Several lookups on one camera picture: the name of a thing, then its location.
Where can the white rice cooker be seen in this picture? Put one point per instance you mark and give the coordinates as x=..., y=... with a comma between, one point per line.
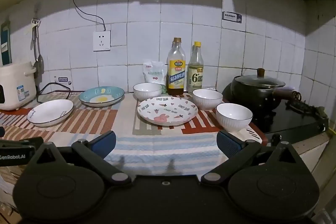
x=14, y=87

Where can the black gas stove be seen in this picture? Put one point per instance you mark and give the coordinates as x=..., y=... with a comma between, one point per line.
x=288, y=116

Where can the blue wall poster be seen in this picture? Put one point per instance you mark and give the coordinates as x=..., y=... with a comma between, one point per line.
x=5, y=43

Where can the yellow label cooking wine bottle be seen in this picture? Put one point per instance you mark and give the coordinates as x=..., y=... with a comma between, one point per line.
x=176, y=74

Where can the white plate with dark rim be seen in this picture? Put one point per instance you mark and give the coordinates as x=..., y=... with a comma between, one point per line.
x=50, y=112

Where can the small blue wall sticker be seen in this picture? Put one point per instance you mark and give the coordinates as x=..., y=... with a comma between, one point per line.
x=63, y=79

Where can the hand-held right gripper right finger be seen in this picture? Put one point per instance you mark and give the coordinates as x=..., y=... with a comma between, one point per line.
x=229, y=144

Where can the white salt bag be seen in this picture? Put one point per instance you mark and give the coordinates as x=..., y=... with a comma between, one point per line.
x=155, y=73

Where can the dark framed wall sticker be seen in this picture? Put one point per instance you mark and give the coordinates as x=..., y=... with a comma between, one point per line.
x=232, y=17

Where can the clear vinegar bottle yellow cap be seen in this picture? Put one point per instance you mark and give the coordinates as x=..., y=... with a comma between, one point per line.
x=195, y=77

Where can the black cooking pot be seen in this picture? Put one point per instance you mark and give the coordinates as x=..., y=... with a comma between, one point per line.
x=252, y=96

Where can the green packet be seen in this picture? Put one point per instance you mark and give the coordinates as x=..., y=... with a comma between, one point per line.
x=163, y=88

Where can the white wall socket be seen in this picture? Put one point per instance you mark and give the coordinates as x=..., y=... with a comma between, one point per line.
x=101, y=40

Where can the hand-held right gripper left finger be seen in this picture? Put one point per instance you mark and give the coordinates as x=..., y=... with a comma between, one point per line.
x=105, y=142

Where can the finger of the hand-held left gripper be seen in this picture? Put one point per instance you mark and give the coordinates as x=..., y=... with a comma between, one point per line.
x=23, y=142

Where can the striped tablecloth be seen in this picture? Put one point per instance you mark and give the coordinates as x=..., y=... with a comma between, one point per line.
x=157, y=142

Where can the pink rabbit print plate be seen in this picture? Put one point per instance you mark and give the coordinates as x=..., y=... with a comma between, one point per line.
x=168, y=111

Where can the blue fried egg plate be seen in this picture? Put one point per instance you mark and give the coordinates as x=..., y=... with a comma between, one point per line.
x=101, y=96

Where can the glass pot lid wooden knob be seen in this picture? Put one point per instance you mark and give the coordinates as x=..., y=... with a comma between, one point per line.
x=258, y=81

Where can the white ribbed bowl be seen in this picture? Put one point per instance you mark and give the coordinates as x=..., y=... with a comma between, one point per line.
x=207, y=100
x=233, y=119
x=147, y=92

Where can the hanging metal utensils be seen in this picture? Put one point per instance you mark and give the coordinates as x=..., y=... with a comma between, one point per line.
x=39, y=60

